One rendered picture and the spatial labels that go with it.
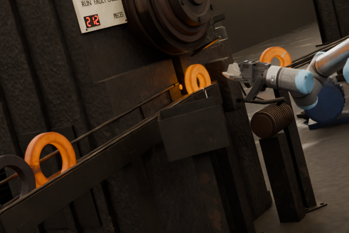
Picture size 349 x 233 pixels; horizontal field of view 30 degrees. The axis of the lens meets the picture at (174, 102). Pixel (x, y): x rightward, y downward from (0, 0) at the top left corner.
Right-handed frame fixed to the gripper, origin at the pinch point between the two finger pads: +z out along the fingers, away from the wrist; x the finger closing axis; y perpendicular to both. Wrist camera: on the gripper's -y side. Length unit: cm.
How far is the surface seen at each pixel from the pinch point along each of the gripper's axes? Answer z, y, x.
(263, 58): -0.3, 0.1, -35.5
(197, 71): 13.2, -0.3, 0.7
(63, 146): 11, -6, 87
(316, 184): -16, -73, -74
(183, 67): 21.2, 0.2, -0.7
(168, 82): 20.0, -3.2, 12.5
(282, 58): -6.6, -0.5, -43.6
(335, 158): -10, -75, -121
